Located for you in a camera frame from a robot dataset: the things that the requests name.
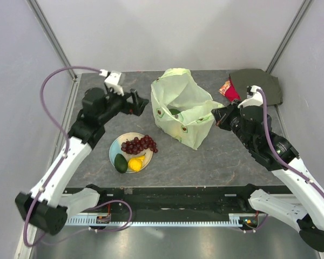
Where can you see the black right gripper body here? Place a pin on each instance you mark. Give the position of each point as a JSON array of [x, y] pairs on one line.
[[234, 122]]

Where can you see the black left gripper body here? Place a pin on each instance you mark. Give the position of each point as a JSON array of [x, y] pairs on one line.
[[117, 103]]

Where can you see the green lime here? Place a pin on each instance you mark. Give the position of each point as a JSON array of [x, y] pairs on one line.
[[174, 111]]

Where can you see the light green plastic bag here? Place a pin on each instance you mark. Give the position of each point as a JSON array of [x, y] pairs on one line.
[[176, 88]]

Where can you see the red grape bunch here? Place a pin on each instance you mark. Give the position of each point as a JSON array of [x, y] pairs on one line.
[[139, 144]]

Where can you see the yellow fruit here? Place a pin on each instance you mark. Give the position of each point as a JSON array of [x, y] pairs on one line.
[[136, 164]]

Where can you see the dark green avocado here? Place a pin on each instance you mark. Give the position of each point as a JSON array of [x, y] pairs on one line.
[[120, 164]]

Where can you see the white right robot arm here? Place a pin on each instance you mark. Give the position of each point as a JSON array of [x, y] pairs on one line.
[[252, 126]]

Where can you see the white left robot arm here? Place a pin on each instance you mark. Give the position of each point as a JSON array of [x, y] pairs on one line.
[[43, 206]]

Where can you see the red cloth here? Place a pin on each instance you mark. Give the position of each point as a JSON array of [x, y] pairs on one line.
[[230, 93]]

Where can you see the floral patterned cloth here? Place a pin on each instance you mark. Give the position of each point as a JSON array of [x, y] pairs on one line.
[[225, 88]]

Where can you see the cream and blue plate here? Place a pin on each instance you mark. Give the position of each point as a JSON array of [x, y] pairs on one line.
[[115, 149]]

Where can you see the olive green cloth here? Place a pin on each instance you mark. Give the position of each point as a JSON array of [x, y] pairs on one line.
[[243, 79]]

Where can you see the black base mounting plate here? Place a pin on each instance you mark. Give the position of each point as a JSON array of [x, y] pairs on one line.
[[209, 199]]

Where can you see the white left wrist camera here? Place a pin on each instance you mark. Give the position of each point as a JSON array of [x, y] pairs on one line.
[[113, 80]]

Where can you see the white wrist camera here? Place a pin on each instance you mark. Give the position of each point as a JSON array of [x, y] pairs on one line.
[[113, 80], [255, 99]]

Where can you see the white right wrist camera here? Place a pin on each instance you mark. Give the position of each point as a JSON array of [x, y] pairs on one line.
[[255, 99]]

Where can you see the left aluminium frame rail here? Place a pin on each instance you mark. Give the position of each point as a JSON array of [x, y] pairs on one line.
[[60, 90]]

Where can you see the aluminium frame rail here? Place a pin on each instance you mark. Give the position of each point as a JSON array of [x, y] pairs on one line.
[[296, 21], [60, 90]]

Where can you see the grey slotted cable duct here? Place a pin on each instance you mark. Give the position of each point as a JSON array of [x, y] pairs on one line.
[[95, 220]]

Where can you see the right aluminium frame rail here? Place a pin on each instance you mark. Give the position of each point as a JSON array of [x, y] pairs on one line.
[[296, 21]]

